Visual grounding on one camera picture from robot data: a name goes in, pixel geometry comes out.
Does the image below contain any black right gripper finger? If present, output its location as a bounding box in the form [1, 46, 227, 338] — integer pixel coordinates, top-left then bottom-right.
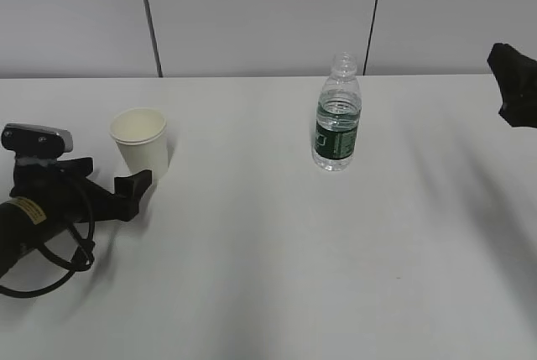
[487, 43, 537, 128]

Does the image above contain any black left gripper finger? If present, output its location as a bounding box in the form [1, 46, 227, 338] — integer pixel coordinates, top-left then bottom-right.
[113, 170, 153, 222]
[56, 157, 93, 178]

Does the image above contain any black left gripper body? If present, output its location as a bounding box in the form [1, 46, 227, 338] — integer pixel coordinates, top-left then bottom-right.
[10, 161, 115, 222]

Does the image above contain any white paper cup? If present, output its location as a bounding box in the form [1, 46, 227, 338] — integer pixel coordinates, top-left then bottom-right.
[110, 107, 169, 182]

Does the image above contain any clear green-label water bottle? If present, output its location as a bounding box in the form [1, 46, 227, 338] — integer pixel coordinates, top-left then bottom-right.
[312, 53, 362, 171]

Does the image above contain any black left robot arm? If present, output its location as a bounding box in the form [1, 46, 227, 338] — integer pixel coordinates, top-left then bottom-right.
[1, 158, 153, 274]

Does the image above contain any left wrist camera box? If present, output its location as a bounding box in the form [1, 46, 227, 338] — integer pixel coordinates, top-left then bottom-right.
[1, 123, 73, 162]

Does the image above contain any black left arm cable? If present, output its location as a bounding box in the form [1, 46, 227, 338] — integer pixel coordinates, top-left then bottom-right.
[0, 175, 96, 299]

